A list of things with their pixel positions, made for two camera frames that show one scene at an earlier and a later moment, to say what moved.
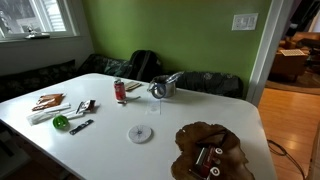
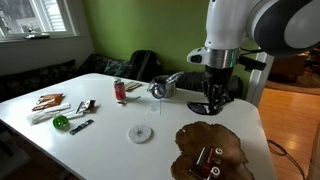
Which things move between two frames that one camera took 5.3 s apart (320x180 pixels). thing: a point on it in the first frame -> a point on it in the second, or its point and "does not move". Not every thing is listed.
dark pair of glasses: [217, 140] -> [201, 108]
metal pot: [168, 81] does not move
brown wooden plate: [192, 136] does not move
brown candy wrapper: [87, 105] does not move
